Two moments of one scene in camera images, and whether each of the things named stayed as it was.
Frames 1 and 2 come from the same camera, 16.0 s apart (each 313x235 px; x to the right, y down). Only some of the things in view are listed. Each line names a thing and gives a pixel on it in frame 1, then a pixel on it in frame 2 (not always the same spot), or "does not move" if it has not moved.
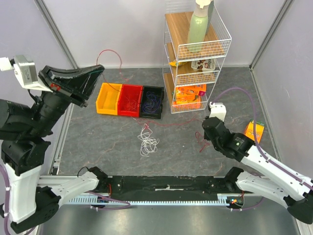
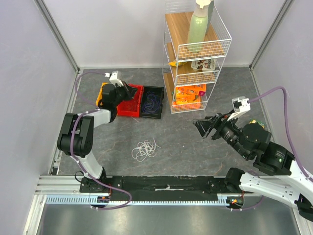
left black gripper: x=79 y=82 → x=129 y=91
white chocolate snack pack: x=204 y=65 does not move
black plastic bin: x=151 y=102 does not move
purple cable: x=152 y=106 does not move
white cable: x=149 y=144 → x=144 y=149
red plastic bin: x=129 y=100 does not move
